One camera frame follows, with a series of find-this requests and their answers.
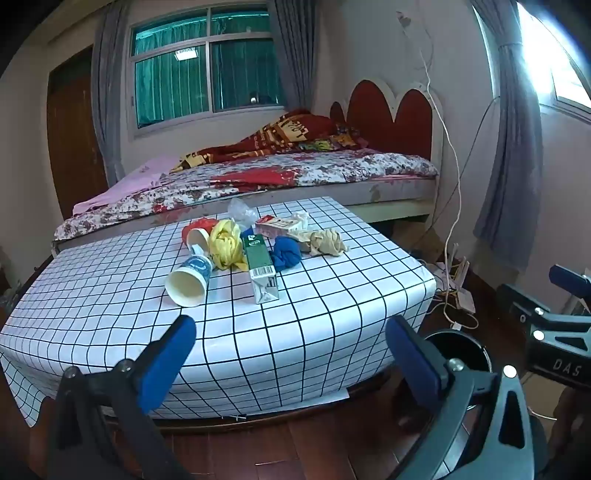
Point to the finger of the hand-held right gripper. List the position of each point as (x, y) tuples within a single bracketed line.
[(570, 279), (521, 302)]

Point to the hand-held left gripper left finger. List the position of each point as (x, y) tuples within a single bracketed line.
[(168, 355)]

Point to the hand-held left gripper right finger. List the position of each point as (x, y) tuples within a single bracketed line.
[(413, 360)]

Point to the black round waste bin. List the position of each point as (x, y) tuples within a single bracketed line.
[(461, 344)]

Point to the blue and white paper cup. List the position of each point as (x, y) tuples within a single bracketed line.
[(196, 270)]

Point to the red paper cup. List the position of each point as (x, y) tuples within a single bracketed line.
[(197, 239)]

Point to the yellow plastic bag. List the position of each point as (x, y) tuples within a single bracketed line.
[(226, 244)]

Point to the green milk carton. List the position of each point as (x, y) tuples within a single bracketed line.
[(258, 261)]

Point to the beige paper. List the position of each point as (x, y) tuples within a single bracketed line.
[(325, 242)]

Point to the blue cloth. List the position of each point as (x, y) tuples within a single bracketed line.
[(286, 254)]

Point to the red and white drink carton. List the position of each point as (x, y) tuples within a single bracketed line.
[(277, 226)]

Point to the person's right hand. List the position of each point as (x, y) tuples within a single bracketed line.
[(572, 415)]

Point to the white power strip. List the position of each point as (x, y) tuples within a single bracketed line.
[(459, 299)]

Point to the white black-checked tablecloth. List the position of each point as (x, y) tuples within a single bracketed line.
[(323, 295)]

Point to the grey curtain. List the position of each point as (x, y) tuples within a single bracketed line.
[(108, 115), (512, 184), (295, 60)]

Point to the red plastic bag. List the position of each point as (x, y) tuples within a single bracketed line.
[(205, 224)]

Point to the clear plastic bag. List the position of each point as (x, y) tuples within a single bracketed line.
[(242, 212)]

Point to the pink bed sheet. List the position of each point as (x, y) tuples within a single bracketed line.
[(138, 177)]

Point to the crumpled white tissue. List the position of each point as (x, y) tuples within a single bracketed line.
[(301, 218)]

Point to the red heart-shaped headboard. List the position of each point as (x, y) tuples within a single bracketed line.
[(411, 120)]

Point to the floral quilt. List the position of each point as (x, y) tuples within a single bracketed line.
[(323, 166)]

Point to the bright side window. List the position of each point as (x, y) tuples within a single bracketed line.
[(554, 55)]

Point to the brown wooden door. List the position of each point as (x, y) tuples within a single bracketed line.
[(74, 138)]

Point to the red patterned blanket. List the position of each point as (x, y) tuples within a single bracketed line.
[(286, 129)]

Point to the large sliding window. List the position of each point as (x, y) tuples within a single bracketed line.
[(184, 83)]

